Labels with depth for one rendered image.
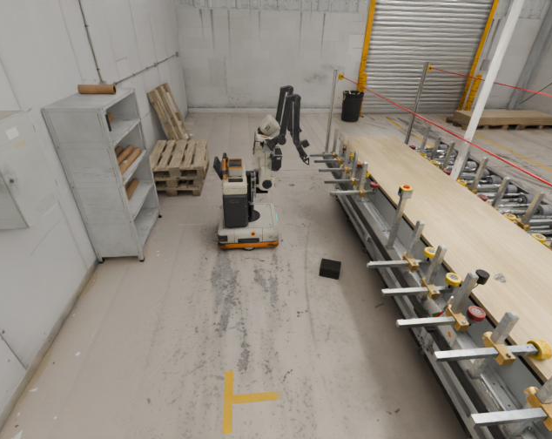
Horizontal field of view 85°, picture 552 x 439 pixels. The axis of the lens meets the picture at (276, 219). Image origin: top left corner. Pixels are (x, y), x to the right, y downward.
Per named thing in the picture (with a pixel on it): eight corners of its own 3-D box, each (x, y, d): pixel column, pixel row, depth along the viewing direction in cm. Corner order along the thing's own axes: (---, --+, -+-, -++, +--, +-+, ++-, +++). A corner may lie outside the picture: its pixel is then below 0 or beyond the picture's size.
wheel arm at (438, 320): (397, 329, 156) (400, 324, 153) (394, 324, 159) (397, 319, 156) (476, 324, 160) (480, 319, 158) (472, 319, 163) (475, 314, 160)
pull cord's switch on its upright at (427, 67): (405, 153, 409) (429, 62, 349) (400, 150, 421) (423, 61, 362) (410, 153, 410) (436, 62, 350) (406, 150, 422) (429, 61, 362)
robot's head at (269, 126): (259, 130, 285) (270, 118, 280) (258, 124, 302) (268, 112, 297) (270, 139, 291) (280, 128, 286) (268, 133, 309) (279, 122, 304)
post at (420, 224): (400, 279, 214) (420, 222, 188) (398, 275, 217) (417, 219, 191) (405, 279, 214) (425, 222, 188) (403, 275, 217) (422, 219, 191)
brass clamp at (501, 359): (499, 366, 130) (504, 359, 127) (478, 339, 141) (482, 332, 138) (512, 365, 130) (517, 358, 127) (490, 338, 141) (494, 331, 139)
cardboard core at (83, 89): (76, 84, 269) (111, 85, 272) (80, 84, 276) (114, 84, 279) (79, 94, 274) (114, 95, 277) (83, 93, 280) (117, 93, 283)
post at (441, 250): (418, 307, 193) (441, 247, 167) (415, 303, 196) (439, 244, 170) (423, 307, 193) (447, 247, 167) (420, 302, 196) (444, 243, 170)
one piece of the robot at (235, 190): (224, 238, 328) (218, 165, 283) (226, 212, 373) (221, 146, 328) (255, 237, 331) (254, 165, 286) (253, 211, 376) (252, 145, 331)
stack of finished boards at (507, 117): (555, 124, 786) (559, 117, 777) (471, 124, 757) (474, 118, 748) (531, 116, 850) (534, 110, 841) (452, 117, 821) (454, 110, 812)
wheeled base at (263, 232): (218, 251, 330) (216, 232, 317) (221, 219, 384) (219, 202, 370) (279, 248, 337) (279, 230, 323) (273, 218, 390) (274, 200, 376)
